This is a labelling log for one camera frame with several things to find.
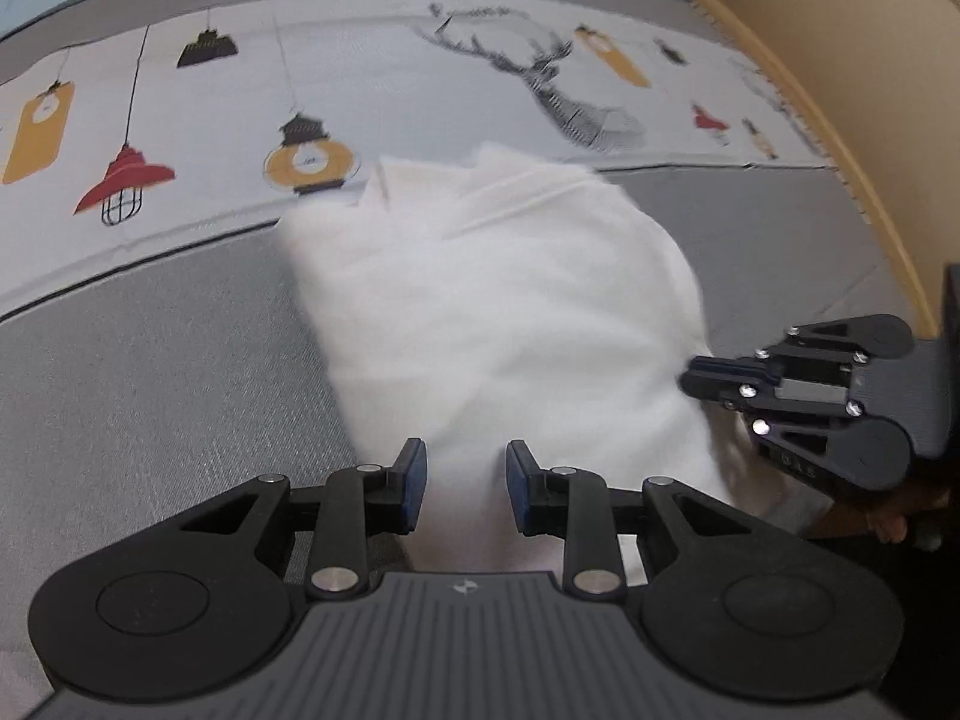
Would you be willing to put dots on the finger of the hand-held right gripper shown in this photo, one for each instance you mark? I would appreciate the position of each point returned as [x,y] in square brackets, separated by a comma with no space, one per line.
[727,390]
[727,367]

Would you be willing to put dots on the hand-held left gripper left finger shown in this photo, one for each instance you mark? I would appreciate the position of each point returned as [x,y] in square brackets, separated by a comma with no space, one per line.
[412,480]

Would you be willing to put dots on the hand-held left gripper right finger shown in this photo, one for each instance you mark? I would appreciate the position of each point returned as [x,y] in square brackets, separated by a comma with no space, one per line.
[517,484]

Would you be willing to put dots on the white towel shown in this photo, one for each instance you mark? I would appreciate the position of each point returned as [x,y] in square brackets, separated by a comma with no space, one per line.
[510,300]

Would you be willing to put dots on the person's right hand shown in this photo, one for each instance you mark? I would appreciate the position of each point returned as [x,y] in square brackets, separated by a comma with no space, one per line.
[889,529]

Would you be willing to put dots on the lamp and deer printed sheet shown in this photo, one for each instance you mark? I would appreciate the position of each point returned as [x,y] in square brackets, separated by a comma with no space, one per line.
[375,67]

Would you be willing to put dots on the wooden bed frame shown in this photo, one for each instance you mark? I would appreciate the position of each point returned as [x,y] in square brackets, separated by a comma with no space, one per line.
[911,285]

